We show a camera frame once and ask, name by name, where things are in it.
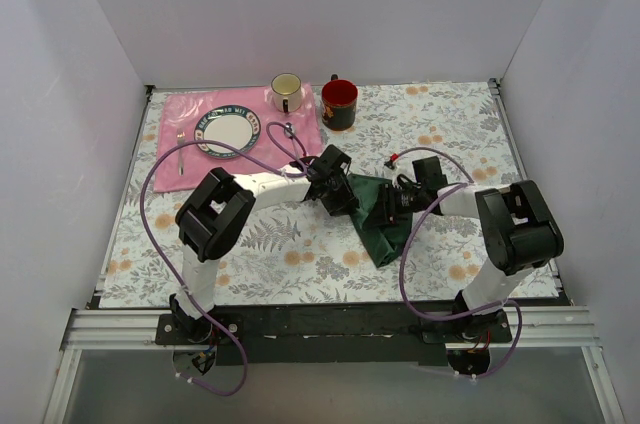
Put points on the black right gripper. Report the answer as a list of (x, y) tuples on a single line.
[(385, 207)]

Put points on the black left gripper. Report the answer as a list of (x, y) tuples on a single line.
[(343, 194)]

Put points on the dark green cloth napkin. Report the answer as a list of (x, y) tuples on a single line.
[(383, 244)]

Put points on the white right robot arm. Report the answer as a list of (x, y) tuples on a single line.
[(520, 235)]

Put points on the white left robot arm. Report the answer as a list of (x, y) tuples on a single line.
[(213, 218)]

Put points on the pink placemat cloth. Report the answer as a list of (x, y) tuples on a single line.
[(186, 168)]

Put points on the silver spoon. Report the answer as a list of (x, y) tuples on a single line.
[(289, 130)]

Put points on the floral tablecloth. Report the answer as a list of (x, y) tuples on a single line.
[(297, 253)]

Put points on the dark mug red interior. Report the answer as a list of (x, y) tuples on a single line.
[(339, 102)]

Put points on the cream enamel mug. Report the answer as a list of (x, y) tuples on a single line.
[(286, 92)]

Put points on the white plate green rim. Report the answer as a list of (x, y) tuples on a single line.
[(233, 125)]

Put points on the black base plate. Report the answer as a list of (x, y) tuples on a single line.
[(323, 333)]

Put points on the aluminium frame rail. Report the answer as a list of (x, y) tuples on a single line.
[(543, 327)]

